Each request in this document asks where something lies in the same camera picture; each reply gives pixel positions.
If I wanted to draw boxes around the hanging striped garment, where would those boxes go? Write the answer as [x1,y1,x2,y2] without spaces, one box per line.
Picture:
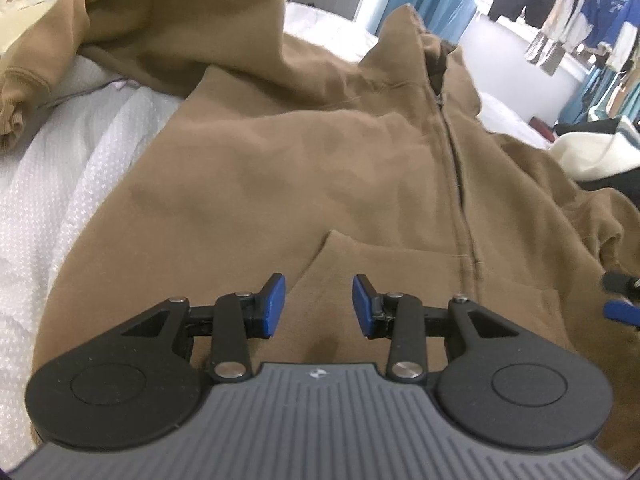
[525,30,568,77]

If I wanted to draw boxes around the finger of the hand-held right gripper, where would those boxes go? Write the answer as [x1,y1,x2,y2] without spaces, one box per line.
[602,271,640,295]
[604,299,640,332]

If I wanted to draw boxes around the white textured bed cover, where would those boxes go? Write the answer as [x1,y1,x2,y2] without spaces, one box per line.
[0,2,556,456]

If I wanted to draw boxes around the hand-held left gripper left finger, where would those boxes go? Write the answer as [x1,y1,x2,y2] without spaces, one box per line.
[122,273,287,382]

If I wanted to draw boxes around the brown zip hoodie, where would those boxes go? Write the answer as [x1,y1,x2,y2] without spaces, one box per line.
[0,0,640,461]

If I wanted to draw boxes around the dark red small item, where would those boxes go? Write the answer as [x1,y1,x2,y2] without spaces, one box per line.
[530,116,557,142]

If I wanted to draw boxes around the hanging blue white jacket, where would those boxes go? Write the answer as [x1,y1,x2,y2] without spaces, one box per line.
[575,0,640,73]

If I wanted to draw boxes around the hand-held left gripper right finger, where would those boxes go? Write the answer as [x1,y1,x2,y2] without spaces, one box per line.
[352,273,522,386]

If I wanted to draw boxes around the cream garment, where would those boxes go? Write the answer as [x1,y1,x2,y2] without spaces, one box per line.
[550,131,640,182]

